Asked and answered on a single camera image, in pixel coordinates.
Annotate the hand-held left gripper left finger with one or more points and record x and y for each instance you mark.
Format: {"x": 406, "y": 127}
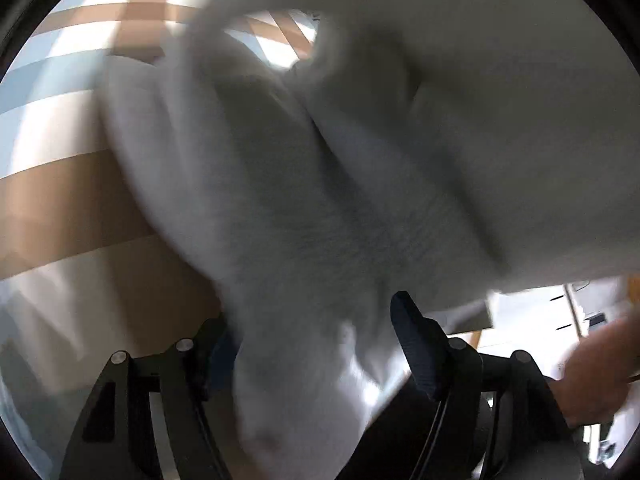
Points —
{"x": 210, "y": 355}

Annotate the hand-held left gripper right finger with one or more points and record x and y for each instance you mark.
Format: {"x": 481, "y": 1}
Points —
{"x": 415, "y": 340}

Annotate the white sweatshirt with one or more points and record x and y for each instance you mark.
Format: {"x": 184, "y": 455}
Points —
{"x": 350, "y": 160}

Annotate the person's right forearm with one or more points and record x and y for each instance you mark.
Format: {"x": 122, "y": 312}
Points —
{"x": 595, "y": 375}

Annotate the white cabinet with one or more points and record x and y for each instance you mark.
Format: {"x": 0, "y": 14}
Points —
{"x": 540, "y": 310}

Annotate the checked bed sheet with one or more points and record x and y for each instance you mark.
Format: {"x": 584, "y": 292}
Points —
{"x": 75, "y": 185}

